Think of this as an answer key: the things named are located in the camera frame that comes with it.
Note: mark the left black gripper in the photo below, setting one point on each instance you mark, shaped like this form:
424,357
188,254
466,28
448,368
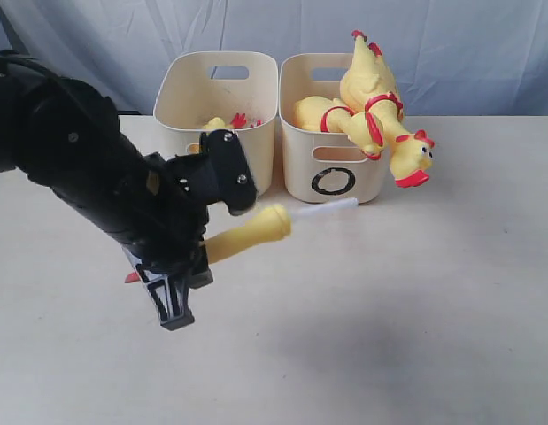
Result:
161,217

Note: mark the severed chicken head with squeaker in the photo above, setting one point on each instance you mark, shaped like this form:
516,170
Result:
271,224

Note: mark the headless rubber chicken body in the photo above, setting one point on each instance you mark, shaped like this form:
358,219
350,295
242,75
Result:
239,121

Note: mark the whole yellow rubber chicken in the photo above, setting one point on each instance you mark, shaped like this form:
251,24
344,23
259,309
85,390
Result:
333,116

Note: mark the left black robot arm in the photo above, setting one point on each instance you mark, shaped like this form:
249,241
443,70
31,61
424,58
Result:
65,136

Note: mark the cream bin marked O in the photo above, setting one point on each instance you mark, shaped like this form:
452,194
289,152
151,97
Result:
319,167

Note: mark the cream bin marked X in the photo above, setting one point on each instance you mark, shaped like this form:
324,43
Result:
200,85

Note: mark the white backdrop curtain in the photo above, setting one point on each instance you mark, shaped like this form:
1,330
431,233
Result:
449,57

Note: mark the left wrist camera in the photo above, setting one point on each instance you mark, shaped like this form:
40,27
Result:
231,181

